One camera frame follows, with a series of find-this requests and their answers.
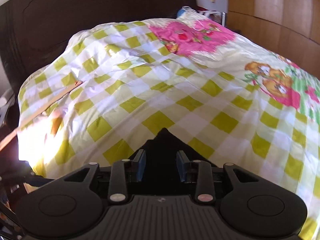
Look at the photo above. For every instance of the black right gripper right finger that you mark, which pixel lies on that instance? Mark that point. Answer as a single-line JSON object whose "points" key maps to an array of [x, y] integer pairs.
{"points": [[197, 174]]}

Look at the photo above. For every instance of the black pants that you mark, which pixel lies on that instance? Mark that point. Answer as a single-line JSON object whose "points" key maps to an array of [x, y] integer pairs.
{"points": [[161, 176]]}

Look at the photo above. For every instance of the wooden wardrobe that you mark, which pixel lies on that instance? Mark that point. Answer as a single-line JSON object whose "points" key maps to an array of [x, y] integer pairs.
{"points": [[287, 27]]}

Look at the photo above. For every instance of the colourful checked bed quilt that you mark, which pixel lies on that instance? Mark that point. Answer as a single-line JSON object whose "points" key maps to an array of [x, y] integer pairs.
{"points": [[117, 85]]}

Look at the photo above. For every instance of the dark wooden headboard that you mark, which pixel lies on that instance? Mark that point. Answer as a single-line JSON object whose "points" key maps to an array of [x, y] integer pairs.
{"points": [[35, 32]]}

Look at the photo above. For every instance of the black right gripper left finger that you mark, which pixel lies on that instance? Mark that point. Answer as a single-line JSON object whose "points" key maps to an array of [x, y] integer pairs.
{"points": [[124, 172]]}

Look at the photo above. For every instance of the wooden stick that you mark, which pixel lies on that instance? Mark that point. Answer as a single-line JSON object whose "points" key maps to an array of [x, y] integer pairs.
{"points": [[37, 112]]}

